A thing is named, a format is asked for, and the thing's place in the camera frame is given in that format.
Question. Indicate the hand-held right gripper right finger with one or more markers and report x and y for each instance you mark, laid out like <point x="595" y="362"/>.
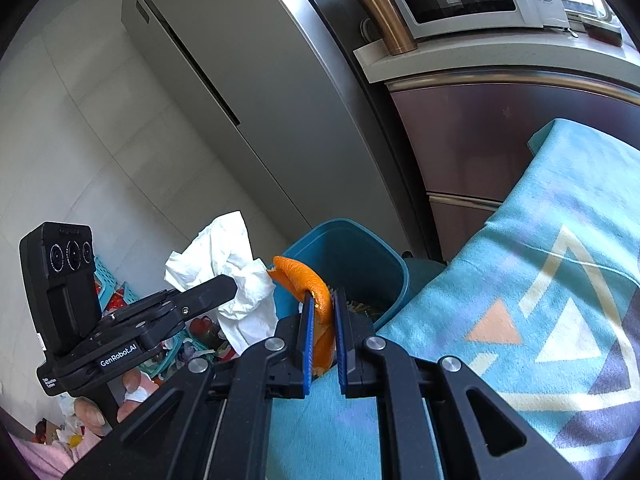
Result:
<point x="341" y="345"/>

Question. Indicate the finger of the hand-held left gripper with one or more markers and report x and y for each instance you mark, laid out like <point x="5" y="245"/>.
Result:
<point x="210" y="295"/>

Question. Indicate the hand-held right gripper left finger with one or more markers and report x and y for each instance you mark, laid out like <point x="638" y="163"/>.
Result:
<point x="307" y="345"/>

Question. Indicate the white tissue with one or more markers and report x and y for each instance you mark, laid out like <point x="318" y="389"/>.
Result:
<point x="225" y="255"/>

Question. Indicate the orange peel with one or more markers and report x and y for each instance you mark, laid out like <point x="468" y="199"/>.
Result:
<point x="305" y="280"/>

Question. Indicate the blue plastic bin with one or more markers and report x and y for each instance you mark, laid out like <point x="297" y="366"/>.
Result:
<point x="360" y="260"/>

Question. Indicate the person's left hand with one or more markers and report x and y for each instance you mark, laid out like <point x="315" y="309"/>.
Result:
<point x="90" y="415"/>

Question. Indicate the crumpled gold wrapper scraps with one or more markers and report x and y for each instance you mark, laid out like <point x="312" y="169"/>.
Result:
<point x="367" y="308"/>

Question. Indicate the colourful plastic packets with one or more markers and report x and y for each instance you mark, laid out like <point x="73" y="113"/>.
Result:
<point x="67" y="420"/>

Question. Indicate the teal patterned blanket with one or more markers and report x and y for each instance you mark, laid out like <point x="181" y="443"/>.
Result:
<point x="450" y="400"/>

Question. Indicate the pink cloth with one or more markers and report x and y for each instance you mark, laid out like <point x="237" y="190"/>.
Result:
<point x="40" y="457"/>

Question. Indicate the grey refrigerator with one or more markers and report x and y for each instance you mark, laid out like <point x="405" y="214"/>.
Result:
<point x="260" y="85"/>

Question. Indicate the stainless steel kitchen cabinet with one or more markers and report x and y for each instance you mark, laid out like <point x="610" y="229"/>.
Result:
<point x="475" y="135"/>

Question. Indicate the copper travel tumbler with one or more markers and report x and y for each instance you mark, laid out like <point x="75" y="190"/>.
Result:
<point x="387" y="15"/>

